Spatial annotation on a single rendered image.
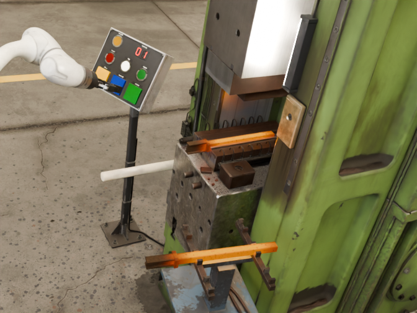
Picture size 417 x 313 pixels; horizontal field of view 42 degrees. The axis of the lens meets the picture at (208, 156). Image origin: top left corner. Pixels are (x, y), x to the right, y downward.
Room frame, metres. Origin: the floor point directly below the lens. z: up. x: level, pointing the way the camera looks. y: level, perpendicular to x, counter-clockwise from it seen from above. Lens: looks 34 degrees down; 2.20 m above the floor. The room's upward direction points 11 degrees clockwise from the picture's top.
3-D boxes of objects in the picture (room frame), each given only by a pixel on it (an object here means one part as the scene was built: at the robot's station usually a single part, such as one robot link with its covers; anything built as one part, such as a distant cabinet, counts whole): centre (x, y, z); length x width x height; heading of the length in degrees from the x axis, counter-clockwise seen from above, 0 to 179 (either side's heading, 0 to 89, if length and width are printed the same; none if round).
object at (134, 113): (2.27, 0.40, 0.54); 0.04 x 0.04 x 1.08; 34
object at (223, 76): (1.98, -0.15, 1.32); 0.42 x 0.20 x 0.10; 124
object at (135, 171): (2.09, 0.29, 0.62); 0.44 x 0.05 x 0.05; 124
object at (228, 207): (1.94, -0.19, 0.69); 0.56 x 0.38 x 0.45; 124
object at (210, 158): (1.98, -0.15, 0.96); 0.42 x 0.20 x 0.09; 124
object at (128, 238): (2.28, 0.40, 0.05); 0.22 x 0.22 x 0.09; 34
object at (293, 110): (1.67, -0.26, 1.27); 0.09 x 0.02 x 0.17; 34
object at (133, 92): (2.12, 0.39, 1.01); 0.07 x 0.05 x 0.07; 59
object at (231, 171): (1.74, -0.13, 0.95); 0.12 x 0.08 x 0.06; 124
